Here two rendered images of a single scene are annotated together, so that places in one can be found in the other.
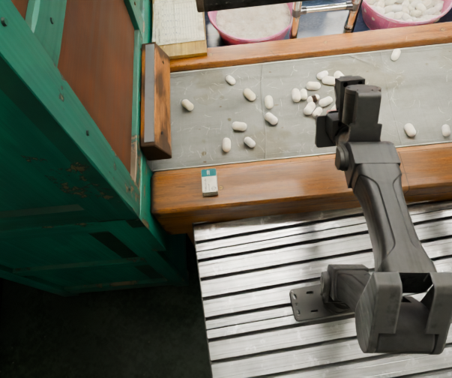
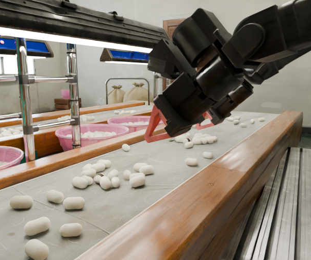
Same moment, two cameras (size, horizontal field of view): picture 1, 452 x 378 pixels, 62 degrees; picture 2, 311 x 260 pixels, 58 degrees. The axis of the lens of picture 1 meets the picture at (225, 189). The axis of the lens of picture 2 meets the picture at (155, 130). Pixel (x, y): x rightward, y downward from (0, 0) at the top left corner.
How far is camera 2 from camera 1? 66 cm
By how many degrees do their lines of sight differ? 69
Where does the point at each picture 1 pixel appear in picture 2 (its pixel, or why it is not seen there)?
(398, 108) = (166, 161)
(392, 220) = not seen: outside the picture
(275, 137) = (97, 214)
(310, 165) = (168, 199)
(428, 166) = (234, 162)
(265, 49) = (9, 171)
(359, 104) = (207, 14)
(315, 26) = not seen: hidden behind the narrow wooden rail
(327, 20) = not seen: hidden behind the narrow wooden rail
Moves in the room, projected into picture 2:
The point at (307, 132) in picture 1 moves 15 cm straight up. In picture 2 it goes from (125, 196) to (123, 119)
